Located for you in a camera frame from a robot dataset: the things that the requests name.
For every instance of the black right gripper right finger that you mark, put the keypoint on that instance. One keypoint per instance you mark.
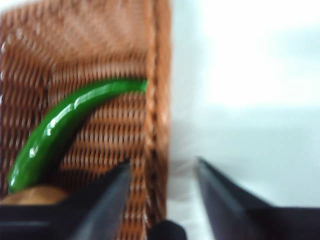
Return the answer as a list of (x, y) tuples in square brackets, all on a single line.
[(250, 222)]

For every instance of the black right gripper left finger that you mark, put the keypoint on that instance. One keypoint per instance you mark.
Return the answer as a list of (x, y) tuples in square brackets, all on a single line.
[(62, 222)]

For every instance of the brown potato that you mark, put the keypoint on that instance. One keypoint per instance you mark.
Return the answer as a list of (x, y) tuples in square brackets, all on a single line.
[(32, 196)]

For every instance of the brown woven wicker basket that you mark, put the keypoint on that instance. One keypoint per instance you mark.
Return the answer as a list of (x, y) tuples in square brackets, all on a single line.
[(100, 50)]

